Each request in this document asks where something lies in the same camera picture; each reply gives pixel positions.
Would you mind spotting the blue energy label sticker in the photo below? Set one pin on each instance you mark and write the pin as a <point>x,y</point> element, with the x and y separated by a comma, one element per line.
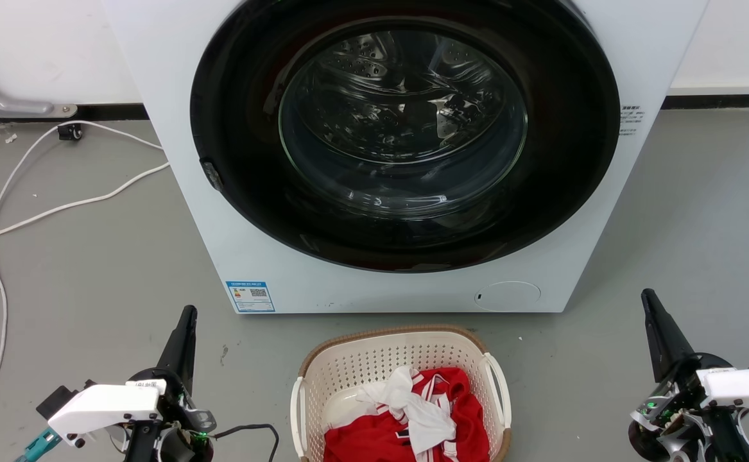
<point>250,296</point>

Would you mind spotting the white front-load washing machine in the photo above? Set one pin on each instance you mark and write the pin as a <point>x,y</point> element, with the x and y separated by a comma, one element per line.
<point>361,292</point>

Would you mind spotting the steel washer drum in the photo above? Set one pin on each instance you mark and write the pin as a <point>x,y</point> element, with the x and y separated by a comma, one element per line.
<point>400,109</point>

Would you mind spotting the small black plug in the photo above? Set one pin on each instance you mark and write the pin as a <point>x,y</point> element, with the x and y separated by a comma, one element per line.
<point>70,131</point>

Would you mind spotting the teal plastic connector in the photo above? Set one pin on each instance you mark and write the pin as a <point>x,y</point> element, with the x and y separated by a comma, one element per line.
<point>37,446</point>

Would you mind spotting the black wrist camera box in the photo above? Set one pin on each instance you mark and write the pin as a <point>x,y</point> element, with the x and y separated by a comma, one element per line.
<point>60,398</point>

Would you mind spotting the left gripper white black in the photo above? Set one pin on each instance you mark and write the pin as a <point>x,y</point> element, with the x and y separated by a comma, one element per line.
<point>108,405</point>

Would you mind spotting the round white filter cover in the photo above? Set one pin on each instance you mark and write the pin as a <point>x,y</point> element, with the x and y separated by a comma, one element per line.
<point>507,296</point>

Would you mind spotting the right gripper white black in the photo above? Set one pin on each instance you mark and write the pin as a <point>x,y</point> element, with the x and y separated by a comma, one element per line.
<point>733,388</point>

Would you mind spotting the cream plastic laundry basket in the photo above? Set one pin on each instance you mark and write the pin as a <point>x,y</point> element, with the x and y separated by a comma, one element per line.
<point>374,359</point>

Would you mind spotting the red garment with white stripes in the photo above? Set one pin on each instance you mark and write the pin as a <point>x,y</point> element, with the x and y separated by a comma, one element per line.
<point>464,410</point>

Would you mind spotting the black round glass washer door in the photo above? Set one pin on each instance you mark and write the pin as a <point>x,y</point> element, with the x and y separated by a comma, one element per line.
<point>560,160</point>

